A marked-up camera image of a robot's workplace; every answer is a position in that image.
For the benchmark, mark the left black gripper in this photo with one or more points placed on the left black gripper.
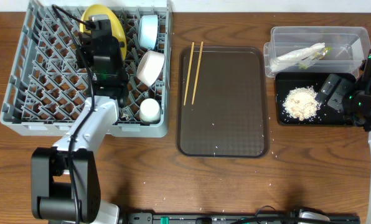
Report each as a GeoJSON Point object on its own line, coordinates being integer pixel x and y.
{"type": "Point", "coordinates": [88, 56]}

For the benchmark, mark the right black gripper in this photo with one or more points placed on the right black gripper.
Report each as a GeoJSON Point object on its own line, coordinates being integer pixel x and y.
{"type": "Point", "coordinates": [344, 86]}

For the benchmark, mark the yellow round plate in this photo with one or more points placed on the yellow round plate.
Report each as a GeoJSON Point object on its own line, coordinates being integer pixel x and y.
{"type": "Point", "coordinates": [116, 26]}

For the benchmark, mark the green snack packet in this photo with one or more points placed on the green snack packet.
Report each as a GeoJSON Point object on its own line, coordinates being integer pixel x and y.
{"type": "Point", "coordinates": [321, 53]}

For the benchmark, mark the blue bowl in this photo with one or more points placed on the blue bowl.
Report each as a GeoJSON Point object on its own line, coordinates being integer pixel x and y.
{"type": "Point", "coordinates": [148, 30]}

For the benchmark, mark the pink white bowl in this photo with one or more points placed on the pink white bowl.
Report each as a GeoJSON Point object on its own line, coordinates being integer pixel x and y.
{"type": "Point", "coordinates": [150, 67]}

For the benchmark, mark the white cup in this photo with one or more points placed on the white cup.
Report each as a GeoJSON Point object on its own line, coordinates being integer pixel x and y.
{"type": "Point", "coordinates": [150, 111]}

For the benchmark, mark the wooden chopstick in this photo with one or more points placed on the wooden chopstick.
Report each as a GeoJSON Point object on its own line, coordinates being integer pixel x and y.
{"type": "Point", "coordinates": [197, 71]}
{"type": "Point", "coordinates": [188, 72]}

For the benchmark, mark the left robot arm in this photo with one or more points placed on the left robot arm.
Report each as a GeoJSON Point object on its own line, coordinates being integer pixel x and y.
{"type": "Point", "coordinates": [64, 180]}

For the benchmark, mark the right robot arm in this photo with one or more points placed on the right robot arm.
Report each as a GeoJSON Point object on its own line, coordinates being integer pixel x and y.
{"type": "Point", "coordinates": [352, 100]}

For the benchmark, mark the rice food waste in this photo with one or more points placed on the rice food waste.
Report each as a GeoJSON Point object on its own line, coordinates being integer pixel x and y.
{"type": "Point", "coordinates": [301, 103]}

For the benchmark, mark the black waste tray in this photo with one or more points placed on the black waste tray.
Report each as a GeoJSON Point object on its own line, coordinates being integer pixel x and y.
{"type": "Point", "coordinates": [287, 81]}

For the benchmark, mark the clear plastic bin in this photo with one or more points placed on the clear plastic bin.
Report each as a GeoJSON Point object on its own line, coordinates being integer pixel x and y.
{"type": "Point", "coordinates": [347, 48]}

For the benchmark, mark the grey plastic dish rack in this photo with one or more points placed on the grey plastic dish rack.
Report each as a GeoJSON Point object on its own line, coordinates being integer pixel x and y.
{"type": "Point", "coordinates": [47, 90]}

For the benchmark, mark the dark brown serving tray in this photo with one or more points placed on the dark brown serving tray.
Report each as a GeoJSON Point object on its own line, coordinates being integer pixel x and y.
{"type": "Point", "coordinates": [229, 117]}

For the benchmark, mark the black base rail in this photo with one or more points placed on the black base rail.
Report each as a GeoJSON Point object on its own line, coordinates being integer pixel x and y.
{"type": "Point", "coordinates": [265, 214]}

